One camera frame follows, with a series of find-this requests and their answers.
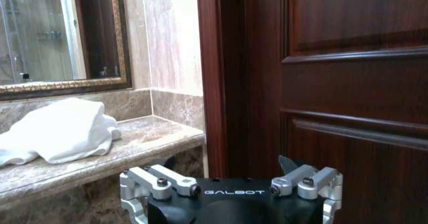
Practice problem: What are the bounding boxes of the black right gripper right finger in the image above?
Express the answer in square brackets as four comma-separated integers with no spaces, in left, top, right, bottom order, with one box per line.
[268,155,343,224]

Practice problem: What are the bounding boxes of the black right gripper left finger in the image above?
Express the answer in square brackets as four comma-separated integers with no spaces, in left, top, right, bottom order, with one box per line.
[119,155,201,224]

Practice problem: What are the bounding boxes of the white crumpled towel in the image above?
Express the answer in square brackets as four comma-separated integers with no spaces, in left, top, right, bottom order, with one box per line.
[0,97,123,168]

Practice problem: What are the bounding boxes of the marble vanity counter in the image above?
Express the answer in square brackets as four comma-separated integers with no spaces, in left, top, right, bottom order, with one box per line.
[0,115,205,224]

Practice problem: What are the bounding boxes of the dark red wooden door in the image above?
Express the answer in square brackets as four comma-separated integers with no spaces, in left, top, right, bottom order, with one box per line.
[242,0,428,224]

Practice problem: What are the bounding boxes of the dark red wooden door frame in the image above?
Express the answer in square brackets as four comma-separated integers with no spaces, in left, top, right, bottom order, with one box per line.
[195,0,250,179]

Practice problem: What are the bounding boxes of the gold framed wall mirror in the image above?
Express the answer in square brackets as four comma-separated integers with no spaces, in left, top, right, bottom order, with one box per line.
[0,0,133,101]

